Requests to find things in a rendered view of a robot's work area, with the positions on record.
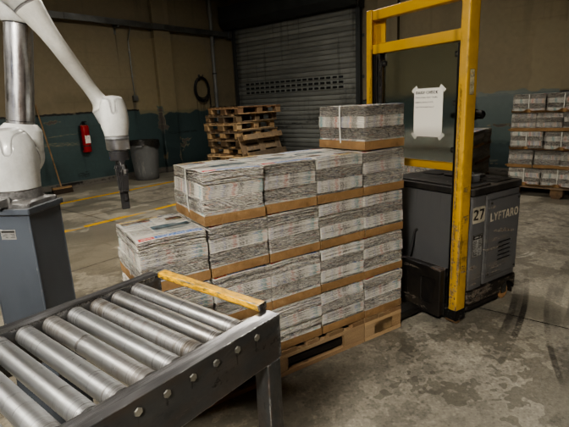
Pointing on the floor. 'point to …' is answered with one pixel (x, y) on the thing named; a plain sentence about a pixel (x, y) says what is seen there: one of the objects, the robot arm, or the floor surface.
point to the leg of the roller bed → (269, 396)
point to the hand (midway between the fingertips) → (124, 200)
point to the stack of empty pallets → (240, 116)
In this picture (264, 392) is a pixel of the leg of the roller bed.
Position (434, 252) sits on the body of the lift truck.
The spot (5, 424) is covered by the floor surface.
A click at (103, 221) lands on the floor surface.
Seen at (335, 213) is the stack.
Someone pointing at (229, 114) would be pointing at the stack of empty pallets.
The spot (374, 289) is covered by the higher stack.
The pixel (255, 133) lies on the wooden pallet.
